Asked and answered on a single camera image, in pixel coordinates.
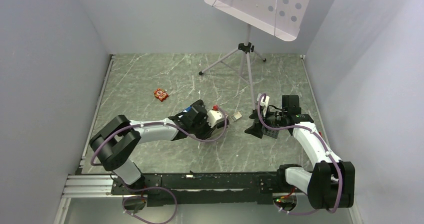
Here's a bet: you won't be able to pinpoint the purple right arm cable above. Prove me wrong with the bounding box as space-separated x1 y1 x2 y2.
256 93 344 216

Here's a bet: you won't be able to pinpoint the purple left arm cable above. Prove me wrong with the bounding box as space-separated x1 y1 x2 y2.
90 108 229 224

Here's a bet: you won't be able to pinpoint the dark grey lego baseplate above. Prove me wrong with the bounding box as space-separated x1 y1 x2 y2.
261 127 279 139

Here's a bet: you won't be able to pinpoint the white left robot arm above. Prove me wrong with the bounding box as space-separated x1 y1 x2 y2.
88 100 229 194

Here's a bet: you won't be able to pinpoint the blue black stapler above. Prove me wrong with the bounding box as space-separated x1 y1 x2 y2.
186 99 207 116

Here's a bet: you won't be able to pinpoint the staple box tray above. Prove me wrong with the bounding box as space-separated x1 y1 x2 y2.
230 112 242 122

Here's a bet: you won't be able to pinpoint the white perforated music stand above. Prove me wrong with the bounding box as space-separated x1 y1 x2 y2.
199 0 311 111

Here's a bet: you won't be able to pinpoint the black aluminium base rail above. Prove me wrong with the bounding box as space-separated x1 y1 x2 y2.
62 172 292 207

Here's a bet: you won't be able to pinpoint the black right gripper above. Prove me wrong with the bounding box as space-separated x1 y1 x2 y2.
244 106 287 139

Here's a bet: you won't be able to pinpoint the red cartoon eraser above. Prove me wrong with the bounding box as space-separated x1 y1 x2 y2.
154 88 169 102

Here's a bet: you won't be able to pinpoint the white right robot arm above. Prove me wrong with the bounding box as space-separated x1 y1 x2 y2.
245 93 355 213

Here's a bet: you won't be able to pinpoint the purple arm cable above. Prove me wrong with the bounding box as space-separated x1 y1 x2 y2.
90 108 229 224
256 93 344 216

